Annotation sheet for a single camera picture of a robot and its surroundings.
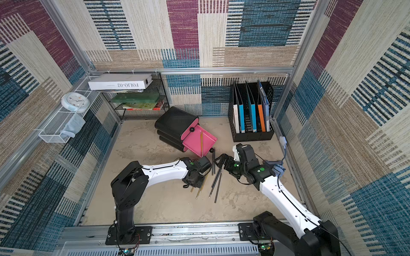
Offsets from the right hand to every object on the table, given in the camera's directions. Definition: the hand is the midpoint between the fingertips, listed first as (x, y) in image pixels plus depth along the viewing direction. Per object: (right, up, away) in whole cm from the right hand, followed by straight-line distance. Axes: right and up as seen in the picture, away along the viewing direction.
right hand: (219, 162), depth 79 cm
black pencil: (-3, +1, -5) cm, 6 cm away
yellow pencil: (-9, +9, +21) cm, 24 cm away
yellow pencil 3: (-9, -12, +1) cm, 15 cm away
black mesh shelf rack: (-42, +33, +23) cm, 58 cm away
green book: (-40, +35, +19) cm, 57 cm away
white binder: (+10, +23, +13) cm, 28 cm away
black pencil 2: (-3, +1, -3) cm, 4 cm away
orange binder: (+23, +28, +10) cm, 38 cm away
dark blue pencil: (-1, -12, +11) cm, 16 cm away
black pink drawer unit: (-20, +16, +11) cm, 28 cm away
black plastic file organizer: (+19, +26, +11) cm, 34 cm away
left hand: (-11, -14, +11) cm, 21 cm away
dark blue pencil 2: (0, -15, +9) cm, 18 cm away
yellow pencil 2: (-14, -16, +8) cm, 23 cm away
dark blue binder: (+25, +29, +7) cm, 39 cm away
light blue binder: (+12, +27, +8) cm, 31 cm away
